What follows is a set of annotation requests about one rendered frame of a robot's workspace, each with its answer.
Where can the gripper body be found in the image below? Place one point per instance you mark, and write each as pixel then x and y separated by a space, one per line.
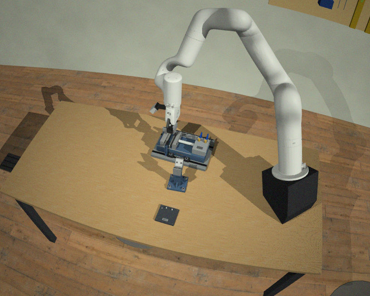
pixel 173 114

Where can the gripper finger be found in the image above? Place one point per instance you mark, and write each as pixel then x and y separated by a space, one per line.
pixel 169 128

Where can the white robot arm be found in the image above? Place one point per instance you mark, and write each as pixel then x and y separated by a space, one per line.
pixel 287 101

